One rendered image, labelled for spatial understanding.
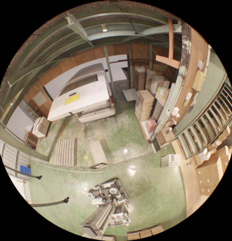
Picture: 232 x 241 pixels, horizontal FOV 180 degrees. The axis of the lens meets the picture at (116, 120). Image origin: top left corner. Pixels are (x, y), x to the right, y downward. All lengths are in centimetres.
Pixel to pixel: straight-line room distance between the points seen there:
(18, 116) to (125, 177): 926
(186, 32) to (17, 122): 957
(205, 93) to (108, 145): 300
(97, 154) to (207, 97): 308
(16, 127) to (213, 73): 1039
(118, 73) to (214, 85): 567
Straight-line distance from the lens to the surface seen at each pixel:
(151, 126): 230
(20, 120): 901
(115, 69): 590
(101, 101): 105
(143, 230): 347
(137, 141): 250
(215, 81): 181
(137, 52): 430
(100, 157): 229
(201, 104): 193
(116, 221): 156
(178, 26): 120
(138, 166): 236
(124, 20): 136
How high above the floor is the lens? 234
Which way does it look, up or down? 52 degrees down
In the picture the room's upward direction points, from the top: 13 degrees counter-clockwise
